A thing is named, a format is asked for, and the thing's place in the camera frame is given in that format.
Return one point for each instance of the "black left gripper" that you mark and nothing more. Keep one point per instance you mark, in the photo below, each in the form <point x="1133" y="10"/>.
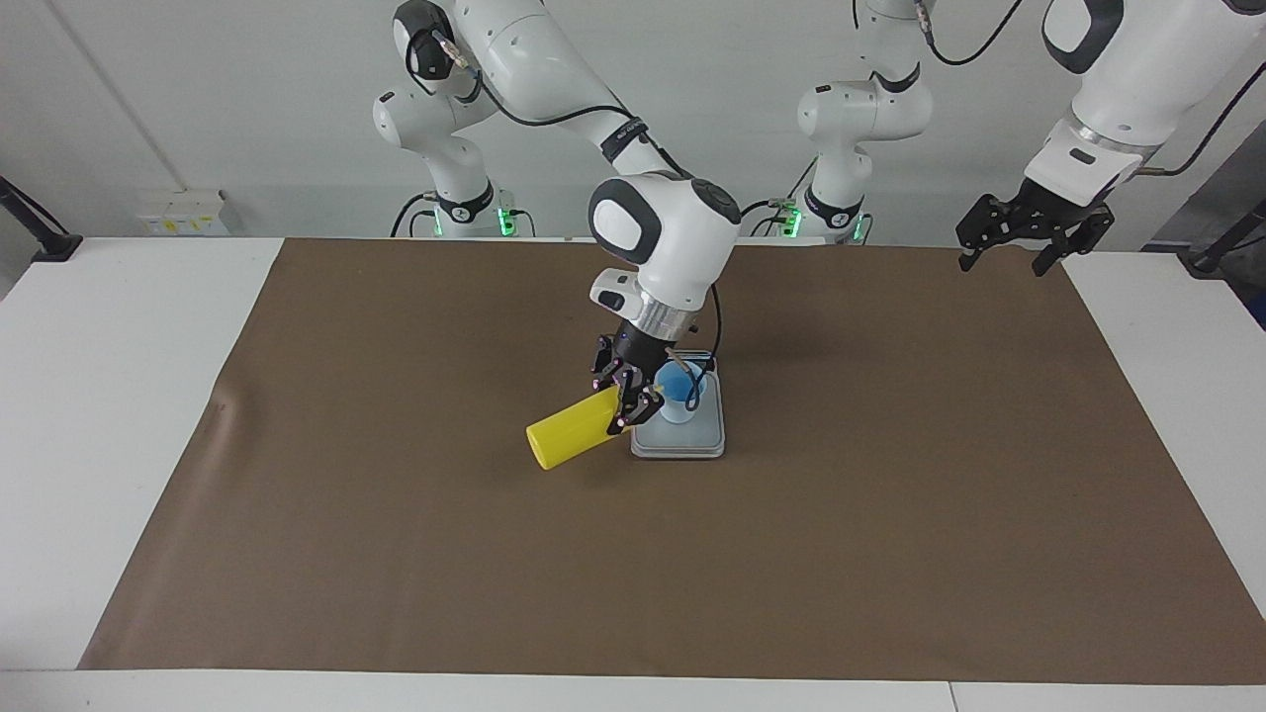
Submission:
<point x="1043" y="213"/>

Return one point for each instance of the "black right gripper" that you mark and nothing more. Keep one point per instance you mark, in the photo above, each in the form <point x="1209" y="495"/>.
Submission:
<point x="641" y="354"/>

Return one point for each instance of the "light blue plastic cup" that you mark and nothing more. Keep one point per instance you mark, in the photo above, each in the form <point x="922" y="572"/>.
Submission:
<point x="673" y="382"/>

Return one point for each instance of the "yellow squeeze seasoning bottle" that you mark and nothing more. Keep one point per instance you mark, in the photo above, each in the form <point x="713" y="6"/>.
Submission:
<point x="569" y="435"/>

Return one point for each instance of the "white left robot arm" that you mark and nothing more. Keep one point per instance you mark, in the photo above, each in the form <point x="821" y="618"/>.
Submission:
<point x="1108" y="89"/>

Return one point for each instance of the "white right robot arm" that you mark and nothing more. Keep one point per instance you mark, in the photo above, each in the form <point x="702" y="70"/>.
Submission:
<point x="663" y="227"/>

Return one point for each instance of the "silver digital kitchen scale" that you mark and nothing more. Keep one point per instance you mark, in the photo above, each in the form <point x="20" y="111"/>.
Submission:
<point x="682" y="441"/>

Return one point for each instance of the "black clamp stand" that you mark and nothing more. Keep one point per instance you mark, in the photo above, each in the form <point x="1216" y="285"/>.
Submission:
<point x="1226" y="247"/>
<point x="40" y="237"/>

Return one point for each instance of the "brown paper table mat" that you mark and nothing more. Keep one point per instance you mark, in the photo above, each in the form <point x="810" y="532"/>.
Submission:
<point x="396" y="494"/>

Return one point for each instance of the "white wall socket box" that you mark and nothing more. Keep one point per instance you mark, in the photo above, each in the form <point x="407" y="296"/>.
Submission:
<point x="183" y="213"/>

